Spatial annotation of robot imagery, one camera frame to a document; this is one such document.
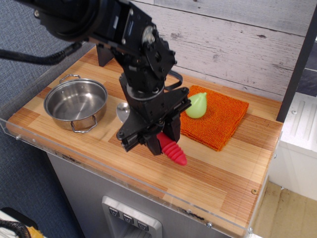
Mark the grey cabinet with button panel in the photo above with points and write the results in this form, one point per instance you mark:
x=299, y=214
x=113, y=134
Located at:
x=106, y=209

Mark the green toy pear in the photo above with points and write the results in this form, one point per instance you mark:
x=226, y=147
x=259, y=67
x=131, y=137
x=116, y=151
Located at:
x=198, y=106

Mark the clear acrylic table guard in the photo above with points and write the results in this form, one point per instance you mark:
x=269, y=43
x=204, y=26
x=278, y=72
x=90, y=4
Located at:
x=222, y=188

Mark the orange knitted cloth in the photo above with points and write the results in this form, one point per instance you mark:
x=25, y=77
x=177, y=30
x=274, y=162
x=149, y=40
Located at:
x=219, y=123

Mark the white appliance at right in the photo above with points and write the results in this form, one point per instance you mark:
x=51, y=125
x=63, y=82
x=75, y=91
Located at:
x=294, y=164

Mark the yellow object bottom left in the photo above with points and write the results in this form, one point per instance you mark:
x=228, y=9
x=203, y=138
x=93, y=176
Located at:
x=34, y=233

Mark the dark vertical post left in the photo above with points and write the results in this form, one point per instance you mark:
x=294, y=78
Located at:
x=104, y=55

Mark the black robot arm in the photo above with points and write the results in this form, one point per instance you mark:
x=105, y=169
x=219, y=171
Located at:
x=152, y=89

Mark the spoon with red handle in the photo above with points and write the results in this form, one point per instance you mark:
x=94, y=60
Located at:
x=169, y=147

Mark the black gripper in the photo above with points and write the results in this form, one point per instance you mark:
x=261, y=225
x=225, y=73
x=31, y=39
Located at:
x=152, y=115

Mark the small steel pot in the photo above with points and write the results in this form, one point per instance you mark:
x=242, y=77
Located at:
x=76, y=104

